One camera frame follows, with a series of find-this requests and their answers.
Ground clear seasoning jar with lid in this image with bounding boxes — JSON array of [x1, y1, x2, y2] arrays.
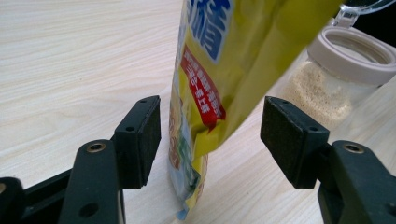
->
[[279, 0, 396, 132]]

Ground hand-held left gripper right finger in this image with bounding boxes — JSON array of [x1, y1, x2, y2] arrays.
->
[[260, 95, 396, 224]]

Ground yellow seasoning bag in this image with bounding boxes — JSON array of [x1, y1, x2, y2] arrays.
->
[[167, 0, 345, 221]]

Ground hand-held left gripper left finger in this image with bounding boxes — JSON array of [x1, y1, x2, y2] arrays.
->
[[57, 94, 163, 224]]

